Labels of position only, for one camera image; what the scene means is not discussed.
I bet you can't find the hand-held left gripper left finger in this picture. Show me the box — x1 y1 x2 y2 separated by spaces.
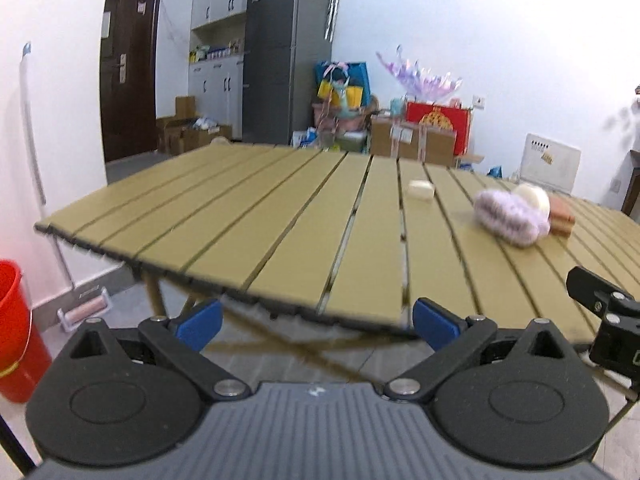
60 299 251 402

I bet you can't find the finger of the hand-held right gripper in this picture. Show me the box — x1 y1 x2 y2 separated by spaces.
566 266 640 322

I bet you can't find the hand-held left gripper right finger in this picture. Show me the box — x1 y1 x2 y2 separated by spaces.
382 298 581 402

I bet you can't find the pink sponge block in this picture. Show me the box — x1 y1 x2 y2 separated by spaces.
547 195 577 236

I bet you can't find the cream round object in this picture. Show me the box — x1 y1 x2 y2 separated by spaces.
514 183 551 221

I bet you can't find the lavender fuzzy cloth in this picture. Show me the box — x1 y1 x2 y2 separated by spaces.
472 189 551 247

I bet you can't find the small beige foam block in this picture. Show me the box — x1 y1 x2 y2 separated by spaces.
407 180 435 203

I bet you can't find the dark wooden side table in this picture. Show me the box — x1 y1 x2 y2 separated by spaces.
621 150 640 217

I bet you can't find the tan folding slat table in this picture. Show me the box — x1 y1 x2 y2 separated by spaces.
34 142 640 426

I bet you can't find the red plastic bucket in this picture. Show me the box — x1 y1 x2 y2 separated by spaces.
0 260 53 403

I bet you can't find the open cardboard box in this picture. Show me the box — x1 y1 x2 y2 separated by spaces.
156 117 233 156

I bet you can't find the taped brown cardboard box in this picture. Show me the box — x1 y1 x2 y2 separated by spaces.
370 115 457 166

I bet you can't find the red gift box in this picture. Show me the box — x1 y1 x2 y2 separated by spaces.
405 101 473 157

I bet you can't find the pink tote bag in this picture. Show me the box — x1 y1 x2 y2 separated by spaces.
312 102 371 136

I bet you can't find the white cabinet unit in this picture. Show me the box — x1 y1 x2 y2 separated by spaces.
187 0 251 142

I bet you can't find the yellow paper bag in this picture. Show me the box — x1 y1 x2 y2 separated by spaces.
318 81 363 111

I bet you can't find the blue gift bag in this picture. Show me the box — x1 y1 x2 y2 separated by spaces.
315 61 371 111

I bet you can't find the dark brown door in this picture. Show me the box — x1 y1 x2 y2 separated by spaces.
99 0 163 163

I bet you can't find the row of small bottles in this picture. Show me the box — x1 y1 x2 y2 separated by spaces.
189 42 246 63

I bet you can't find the dark grey refrigerator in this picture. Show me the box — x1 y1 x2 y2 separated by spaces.
241 0 337 147

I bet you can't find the silver hanging bundle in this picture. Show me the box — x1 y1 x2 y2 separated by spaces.
325 0 343 41

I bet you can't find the white long-handled floor roller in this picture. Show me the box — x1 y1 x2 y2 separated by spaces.
19 42 109 332

